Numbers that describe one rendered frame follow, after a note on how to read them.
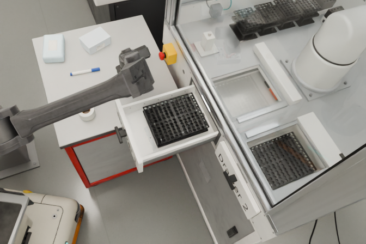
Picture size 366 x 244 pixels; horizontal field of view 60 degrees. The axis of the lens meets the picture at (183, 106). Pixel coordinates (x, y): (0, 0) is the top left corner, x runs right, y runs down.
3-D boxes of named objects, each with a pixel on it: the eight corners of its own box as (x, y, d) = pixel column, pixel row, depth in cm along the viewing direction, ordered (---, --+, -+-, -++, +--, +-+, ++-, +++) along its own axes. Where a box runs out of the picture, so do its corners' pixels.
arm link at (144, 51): (123, 50, 120) (132, 71, 123) (149, 39, 124) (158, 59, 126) (115, 51, 131) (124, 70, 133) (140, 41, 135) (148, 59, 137)
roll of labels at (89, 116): (92, 105, 143) (91, 100, 140) (97, 117, 140) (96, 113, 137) (77, 110, 141) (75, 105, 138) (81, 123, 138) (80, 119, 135)
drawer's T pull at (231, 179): (231, 190, 116) (232, 189, 115) (222, 172, 119) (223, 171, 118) (239, 187, 117) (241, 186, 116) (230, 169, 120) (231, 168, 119)
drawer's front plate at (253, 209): (248, 219, 119) (256, 213, 110) (214, 152, 132) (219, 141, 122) (251, 218, 120) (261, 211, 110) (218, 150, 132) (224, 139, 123)
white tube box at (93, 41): (90, 55, 157) (89, 48, 153) (80, 44, 160) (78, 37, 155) (111, 43, 162) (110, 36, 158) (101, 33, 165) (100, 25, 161)
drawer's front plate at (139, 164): (139, 173, 124) (138, 163, 114) (116, 112, 136) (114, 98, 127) (142, 172, 124) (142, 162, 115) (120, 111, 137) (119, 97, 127)
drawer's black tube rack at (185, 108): (157, 150, 128) (158, 144, 122) (142, 114, 135) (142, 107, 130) (206, 133, 134) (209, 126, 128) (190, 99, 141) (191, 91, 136)
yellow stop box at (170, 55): (166, 66, 149) (167, 56, 143) (160, 54, 152) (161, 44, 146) (176, 63, 150) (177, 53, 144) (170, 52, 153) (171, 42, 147)
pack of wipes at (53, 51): (65, 62, 153) (62, 56, 150) (44, 63, 152) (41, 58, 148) (65, 38, 161) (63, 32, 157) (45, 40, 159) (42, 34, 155)
